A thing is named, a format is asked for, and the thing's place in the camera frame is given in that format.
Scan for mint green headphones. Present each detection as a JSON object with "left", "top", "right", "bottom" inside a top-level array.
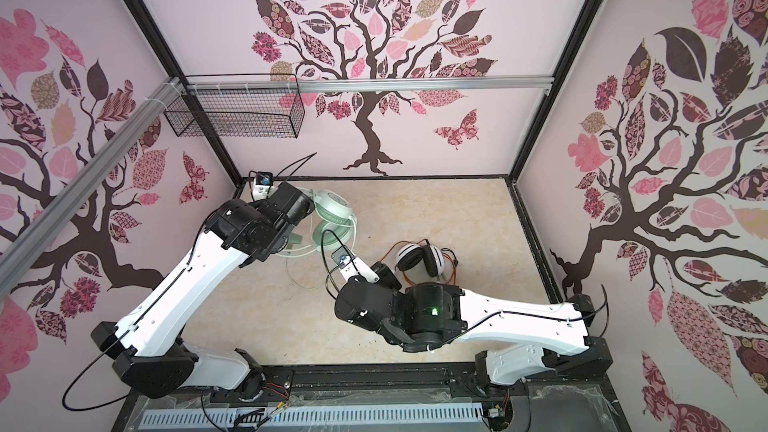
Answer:
[{"left": 277, "top": 187, "right": 358, "bottom": 259}]

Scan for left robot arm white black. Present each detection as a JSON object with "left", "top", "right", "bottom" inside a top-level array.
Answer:
[{"left": 91, "top": 183, "right": 315, "bottom": 401}]

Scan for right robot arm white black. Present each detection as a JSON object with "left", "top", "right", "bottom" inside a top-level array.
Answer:
[{"left": 334, "top": 256, "right": 613, "bottom": 386}]

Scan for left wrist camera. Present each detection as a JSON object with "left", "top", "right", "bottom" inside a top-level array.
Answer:
[{"left": 249, "top": 171, "right": 274, "bottom": 201}]

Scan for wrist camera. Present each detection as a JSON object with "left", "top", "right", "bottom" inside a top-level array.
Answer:
[
  {"left": 249, "top": 171, "right": 274, "bottom": 201},
  {"left": 331, "top": 247, "right": 379, "bottom": 283}
]

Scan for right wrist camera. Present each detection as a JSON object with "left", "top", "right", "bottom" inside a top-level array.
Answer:
[{"left": 331, "top": 247, "right": 379, "bottom": 283}]

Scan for black wire mesh basket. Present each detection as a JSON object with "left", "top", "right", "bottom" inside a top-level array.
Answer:
[{"left": 164, "top": 72, "right": 305, "bottom": 139}]

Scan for white slotted cable duct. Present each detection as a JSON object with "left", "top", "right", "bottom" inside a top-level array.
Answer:
[{"left": 134, "top": 403, "right": 485, "bottom": 431}]

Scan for rear aluminium rail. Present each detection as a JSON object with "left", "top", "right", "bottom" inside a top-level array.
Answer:
[{"left": 186, "top": 75, "right": 554, "bottom": 93}]

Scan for aluminium rail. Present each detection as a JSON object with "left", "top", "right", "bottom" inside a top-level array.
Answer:
[
  {"left": 1, "top": 77, "right": 183, "bottom": 297},
  {"left": 186, "top": 75, "right": 554, "bottom": 93}
]

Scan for left aluminium rail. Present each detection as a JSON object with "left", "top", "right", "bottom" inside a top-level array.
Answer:
[{"left": 1, "top": 77, "right": 183, "bottom": 297}]

